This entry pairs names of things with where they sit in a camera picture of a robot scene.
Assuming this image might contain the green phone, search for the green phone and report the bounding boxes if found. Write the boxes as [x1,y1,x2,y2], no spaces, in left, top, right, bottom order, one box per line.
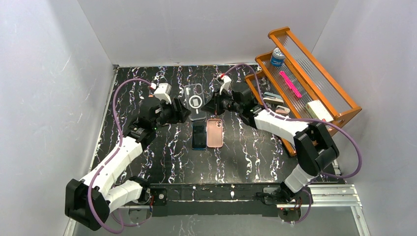
[192,121,207,150]

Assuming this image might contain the pink phone case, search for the pink phone case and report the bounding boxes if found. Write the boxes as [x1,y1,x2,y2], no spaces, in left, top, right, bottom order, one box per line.
[207,118,223,148]

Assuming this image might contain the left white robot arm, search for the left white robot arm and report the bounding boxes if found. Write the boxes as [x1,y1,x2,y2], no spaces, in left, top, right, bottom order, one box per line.
[64,97,191,231]

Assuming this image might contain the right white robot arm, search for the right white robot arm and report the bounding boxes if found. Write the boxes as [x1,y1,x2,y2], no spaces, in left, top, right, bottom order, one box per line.
[202,84,340,201]

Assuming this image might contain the teal grey stapler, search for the teal grey stapler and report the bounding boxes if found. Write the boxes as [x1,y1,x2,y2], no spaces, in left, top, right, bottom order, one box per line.
[263,92,284,105]

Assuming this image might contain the orange wooden shelf rack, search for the orange wooden shelf rack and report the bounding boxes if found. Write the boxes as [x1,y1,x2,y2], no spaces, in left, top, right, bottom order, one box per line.
[244,27,362,157]

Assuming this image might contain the blue round jar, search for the blue round jar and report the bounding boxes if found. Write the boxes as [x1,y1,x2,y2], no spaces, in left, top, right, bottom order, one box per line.
[270,47,286,67]

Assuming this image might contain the pink flat tool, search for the pink flat tool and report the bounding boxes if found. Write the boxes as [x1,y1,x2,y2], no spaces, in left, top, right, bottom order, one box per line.
[279,71,302,99]

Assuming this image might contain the white cardboard box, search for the white cardboard box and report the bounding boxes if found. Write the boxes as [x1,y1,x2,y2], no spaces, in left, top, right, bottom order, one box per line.
[305,100,333,122]

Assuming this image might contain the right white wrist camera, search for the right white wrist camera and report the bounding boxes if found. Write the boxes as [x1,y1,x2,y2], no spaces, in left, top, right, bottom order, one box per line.
[218,74,232,94]

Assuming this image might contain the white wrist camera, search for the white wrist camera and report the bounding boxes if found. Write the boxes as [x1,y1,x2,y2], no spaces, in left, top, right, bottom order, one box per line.
[218,74,232,94]
[150,83,172,104]

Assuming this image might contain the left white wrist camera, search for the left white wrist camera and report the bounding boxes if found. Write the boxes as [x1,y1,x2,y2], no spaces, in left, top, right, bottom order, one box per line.
[150,83,172,104]

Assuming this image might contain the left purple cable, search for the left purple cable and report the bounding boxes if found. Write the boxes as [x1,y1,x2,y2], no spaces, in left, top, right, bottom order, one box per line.
[87,78,157,235]

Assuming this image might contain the purple cable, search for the purple cable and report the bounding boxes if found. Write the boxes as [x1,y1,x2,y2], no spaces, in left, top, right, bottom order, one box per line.
[87,78,157,235]
[220,63,363,225]

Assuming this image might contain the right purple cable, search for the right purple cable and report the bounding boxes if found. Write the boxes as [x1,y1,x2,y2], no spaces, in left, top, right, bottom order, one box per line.
[220,63,363,225]

